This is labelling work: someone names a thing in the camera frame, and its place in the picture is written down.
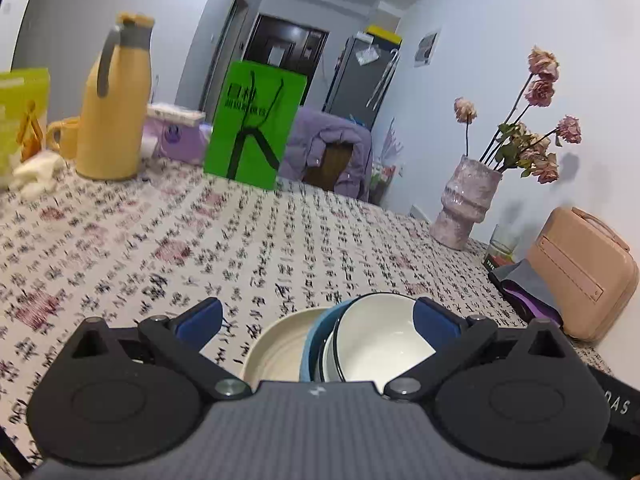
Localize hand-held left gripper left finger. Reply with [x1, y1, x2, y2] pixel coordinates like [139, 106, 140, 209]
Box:
[64, 297, 253, 402]

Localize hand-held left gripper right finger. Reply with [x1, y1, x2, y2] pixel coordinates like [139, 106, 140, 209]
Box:
[382, 299, 571, 402]

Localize small white bowl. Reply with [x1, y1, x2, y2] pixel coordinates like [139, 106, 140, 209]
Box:
[334, 293, 438, 383]

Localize cream plate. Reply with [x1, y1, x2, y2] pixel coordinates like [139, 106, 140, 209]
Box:
[239, 306, 333, 391]

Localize blue bowl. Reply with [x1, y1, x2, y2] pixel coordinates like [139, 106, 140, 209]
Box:
[299, 299, 358, 383]

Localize large white bowl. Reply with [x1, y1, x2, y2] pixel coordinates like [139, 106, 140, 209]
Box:
[320, 310, 346, 383]

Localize calligraphy print tablecloth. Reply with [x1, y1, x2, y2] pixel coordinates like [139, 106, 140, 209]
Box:
[0, 157, 613, 466]

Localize grey purple cloth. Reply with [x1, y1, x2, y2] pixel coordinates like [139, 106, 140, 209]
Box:
[489, 259, 566, 328]

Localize drinking glass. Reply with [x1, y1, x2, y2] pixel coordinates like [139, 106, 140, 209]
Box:
[487, 223, 521, 263]

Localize pink ceramic vase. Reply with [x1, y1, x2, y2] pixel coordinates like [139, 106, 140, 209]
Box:
[429, 156, 503, 251]

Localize pink hard case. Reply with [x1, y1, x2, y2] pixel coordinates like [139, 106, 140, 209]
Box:
[526, 206, 640, 343]

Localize storage rack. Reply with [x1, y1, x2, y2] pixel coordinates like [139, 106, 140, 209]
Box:
[370, 160, 396, 206]

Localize green paper bag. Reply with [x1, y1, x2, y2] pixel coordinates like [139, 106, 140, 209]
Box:
[203, 60, 307, 191]

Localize purple tissue pack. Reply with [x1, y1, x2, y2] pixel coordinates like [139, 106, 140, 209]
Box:
[142, 115, 213, 161]

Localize wooden chair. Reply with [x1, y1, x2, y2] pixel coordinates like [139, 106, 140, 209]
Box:
[302, 140, 356, 193]

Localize dried pink roses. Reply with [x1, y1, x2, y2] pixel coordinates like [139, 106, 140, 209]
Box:
[453, 46, 582, 185]

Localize flat white box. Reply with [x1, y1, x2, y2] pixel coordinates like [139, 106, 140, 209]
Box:
[147, 102, 206, 126]

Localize purple jacket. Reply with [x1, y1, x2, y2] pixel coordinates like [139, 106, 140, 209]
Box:
[277, 106, 373, 201]

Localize yellow thermos jug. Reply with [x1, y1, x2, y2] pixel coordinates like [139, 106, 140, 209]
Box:
[75, 12, 155, 181]

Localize white rubber gloves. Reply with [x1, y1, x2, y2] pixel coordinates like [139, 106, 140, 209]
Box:
[11, 152, 68, 196]

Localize yellow mug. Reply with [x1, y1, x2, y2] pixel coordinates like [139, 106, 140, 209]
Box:
[45, 116, 81, 159]

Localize grey refrigerator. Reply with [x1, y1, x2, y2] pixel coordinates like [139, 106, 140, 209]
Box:
[322, 35, 401, 131]

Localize white folded umbrella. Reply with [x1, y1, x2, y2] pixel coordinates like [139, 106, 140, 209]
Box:
[366, 49, 401, 110]

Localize grey side door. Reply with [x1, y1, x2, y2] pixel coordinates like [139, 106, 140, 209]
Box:
[202, 0, 249, 111]

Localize yellow-green snack bag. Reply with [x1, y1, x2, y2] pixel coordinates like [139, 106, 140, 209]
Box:
[0, 67, 51, 191]

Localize dark entrance door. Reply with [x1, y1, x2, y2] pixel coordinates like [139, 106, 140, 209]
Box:
[242, 14, 330, 106]

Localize yellow box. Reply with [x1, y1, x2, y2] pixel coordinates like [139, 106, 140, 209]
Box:
[365, 24, 402, 46]

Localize wall picture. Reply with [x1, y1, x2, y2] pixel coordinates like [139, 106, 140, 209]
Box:
[414, 30, 441, 68]

